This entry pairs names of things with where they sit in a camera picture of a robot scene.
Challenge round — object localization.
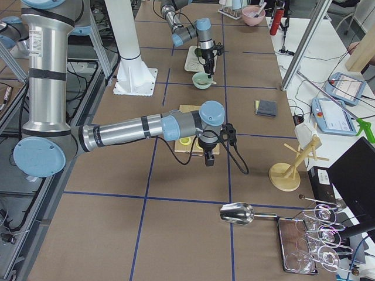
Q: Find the lower lemon slice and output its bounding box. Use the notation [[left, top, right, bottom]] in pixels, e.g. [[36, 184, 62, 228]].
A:
[[179, 137, 192, 146]]

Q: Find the wooden mug tree stand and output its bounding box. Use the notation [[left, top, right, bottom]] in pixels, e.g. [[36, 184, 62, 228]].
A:
[[268, 134, 329, 192]]

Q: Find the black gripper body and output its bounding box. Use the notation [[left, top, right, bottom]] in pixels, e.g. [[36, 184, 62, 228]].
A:
[[201, 48, 214, 73], [198, 139, 219, 156]]

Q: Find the teach pendant far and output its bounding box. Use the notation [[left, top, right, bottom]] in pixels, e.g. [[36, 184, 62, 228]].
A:
[[324, 72, 366, 106]]

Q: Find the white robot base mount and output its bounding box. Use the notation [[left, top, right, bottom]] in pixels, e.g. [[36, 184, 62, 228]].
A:
[[105, 0, 158, 97]]

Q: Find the teach pendant near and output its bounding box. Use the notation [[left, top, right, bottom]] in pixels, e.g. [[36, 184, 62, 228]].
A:
[[311, 98, 357, 136]]

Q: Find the black monitor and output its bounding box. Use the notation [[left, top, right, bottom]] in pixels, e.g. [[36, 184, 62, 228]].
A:
[[328, 137, 375, 222]]

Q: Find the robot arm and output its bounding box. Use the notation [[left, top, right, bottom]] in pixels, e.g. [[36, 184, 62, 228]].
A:
[[160, 0, 214, 78], [13, 1, 225, 178]]

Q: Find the grey folded cloth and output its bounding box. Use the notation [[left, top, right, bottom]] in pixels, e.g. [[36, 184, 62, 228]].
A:
[[255, 100, 277, 117]]

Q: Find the pink bowl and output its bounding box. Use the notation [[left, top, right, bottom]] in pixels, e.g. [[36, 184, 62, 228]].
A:
[[241, 6, 265, 26]]

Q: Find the green avocado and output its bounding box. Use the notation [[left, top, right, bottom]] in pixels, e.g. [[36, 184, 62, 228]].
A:
[[194, 47, 202, 57]]

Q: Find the teach pendant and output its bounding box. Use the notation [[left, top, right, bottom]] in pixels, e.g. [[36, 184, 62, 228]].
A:
[[324, 72, 366, 106], [311, 98, 357, 136]]

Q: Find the black glass rack tray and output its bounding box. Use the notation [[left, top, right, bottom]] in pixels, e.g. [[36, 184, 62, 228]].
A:
[[277, 217, 310, 274]]

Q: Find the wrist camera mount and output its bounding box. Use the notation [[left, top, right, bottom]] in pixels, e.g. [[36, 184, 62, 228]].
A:
[[211, 41, 224, 57], [221, 123, 237, 147]]

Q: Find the green spray nozzle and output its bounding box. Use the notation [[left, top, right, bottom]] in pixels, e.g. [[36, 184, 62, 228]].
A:
[[356, 118, 373, 138]]

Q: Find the light green bowl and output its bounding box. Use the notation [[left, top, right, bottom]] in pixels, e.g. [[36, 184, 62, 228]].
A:
[[192, 72, 213, 89]]

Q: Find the white ceramic spoon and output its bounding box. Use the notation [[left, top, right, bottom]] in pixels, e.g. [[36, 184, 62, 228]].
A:
[[195, 81, 217, 89]]

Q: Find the white bear serving tray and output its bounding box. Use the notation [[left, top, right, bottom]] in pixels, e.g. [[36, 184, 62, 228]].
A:
[[184, 46, 204, 73]]

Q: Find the metal scoop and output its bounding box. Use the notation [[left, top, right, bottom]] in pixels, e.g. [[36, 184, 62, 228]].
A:
[[220, 202, 278, 225]]

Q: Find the red bottle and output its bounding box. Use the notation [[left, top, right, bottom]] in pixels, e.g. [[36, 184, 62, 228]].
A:
[[270, 0, 285, 36]]

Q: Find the bamboo cutting board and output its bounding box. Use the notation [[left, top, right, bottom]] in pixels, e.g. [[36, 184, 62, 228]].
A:
[[171, 105, 221, 156]]

